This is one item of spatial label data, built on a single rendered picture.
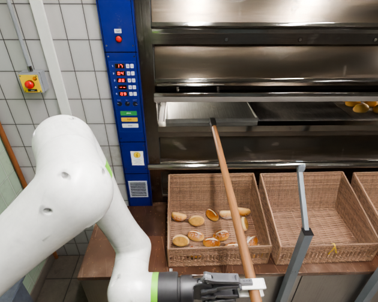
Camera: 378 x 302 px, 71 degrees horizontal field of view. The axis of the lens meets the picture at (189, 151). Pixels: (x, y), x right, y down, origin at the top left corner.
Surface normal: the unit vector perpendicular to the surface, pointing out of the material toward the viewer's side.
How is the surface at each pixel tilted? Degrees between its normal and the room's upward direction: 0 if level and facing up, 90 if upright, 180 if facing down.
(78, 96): 90
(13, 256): 75
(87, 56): 90
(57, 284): 0
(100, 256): 0
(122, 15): 90
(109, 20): 90
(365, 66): 70
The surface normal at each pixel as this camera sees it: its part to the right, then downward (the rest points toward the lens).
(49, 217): 0.07, 0.24
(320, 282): 0.03, 0.55
